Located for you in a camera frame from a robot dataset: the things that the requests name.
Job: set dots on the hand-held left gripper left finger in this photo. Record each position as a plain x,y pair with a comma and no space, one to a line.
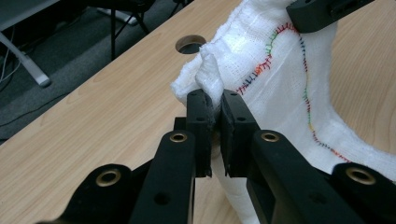
202,137

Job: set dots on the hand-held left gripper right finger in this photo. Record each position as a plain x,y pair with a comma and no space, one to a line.
236,140

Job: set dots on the white stitched cloth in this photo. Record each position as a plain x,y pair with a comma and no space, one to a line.
280,93

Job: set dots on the black folding chair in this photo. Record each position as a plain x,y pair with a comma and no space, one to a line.
113,31

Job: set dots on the white desk frame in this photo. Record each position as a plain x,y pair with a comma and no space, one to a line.
34,73

